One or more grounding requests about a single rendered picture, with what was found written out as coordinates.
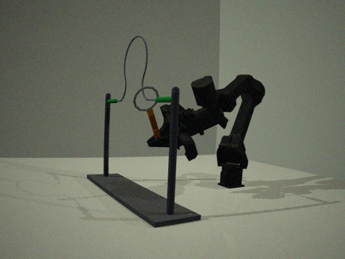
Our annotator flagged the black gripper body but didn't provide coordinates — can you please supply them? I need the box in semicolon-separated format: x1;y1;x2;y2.
160;104;207;161

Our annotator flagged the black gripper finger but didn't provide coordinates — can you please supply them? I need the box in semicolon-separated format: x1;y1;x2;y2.
147;118;170;143
148;128;180;149

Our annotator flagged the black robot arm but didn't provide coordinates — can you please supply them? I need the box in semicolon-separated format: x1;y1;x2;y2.
178;74;265;188

